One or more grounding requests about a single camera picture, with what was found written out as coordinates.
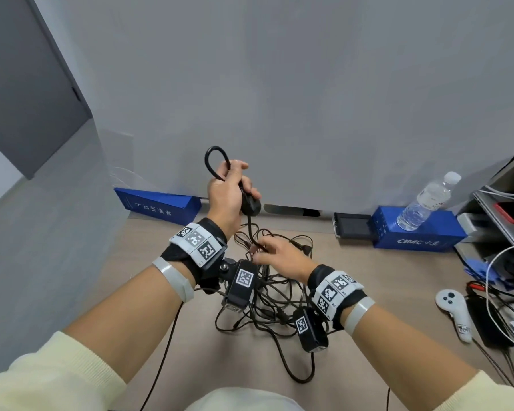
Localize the person's right hand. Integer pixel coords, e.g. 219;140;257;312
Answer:
251;235;320;284

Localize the person's left hand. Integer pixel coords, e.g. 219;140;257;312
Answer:
205;160;262;239

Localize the black cable with round plug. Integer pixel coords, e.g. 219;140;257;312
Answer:
204;146;263;253

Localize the pile of black cables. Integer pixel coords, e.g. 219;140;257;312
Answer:
214;224;318;384

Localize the person's left forearm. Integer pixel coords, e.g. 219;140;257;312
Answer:
0;259;185;411

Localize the person's right forearm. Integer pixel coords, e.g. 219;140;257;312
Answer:
347;303;514;411

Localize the person's cream sweater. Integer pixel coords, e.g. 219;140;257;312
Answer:
184;387;305;411

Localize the blue triangular box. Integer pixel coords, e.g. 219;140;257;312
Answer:
113;187;202;227

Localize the small black screen device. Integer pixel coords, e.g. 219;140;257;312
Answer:
333;212;374;240

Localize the grey right wristband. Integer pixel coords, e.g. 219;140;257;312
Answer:
344;296;376;337

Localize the grey wristband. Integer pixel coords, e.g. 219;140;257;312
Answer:
152;257;196;304
344;296;376;337

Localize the grey left wristband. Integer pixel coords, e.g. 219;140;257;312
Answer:
152;257;196;304

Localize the light wooden table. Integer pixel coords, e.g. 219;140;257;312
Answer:
64;209;514;411

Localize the blue rectangular box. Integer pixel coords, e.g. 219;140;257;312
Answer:
370;205;468;253

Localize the clear plastic water bottle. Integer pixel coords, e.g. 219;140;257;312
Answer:
396;171;462;232

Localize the white game controller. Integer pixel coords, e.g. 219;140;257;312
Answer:
435;289;474;344

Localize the blue plastic item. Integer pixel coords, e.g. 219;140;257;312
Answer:
462;259;497;287

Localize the black power adapter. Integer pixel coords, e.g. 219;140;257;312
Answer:
467;291;514;349

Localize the grey door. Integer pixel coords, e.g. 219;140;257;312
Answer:
0;0;91;180

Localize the grey metal rack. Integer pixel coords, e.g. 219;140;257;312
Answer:
453;143;514;296

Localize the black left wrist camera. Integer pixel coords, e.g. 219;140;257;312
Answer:
220;259;260;313

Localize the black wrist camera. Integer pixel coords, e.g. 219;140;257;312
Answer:
220;259;260;313
292;307;330;354

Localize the left wrist marker strap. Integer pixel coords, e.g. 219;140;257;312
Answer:
160;217;228;292

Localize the wrist marker strap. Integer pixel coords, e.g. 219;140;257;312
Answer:
306;264;367;332
160;217;228;292

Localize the right wrist marker strap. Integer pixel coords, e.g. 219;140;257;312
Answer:
306;264;367;332

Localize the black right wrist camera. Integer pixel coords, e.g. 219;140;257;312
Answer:
292;307;330;354

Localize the black left camera cable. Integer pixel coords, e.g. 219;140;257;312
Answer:
139;301;185;411

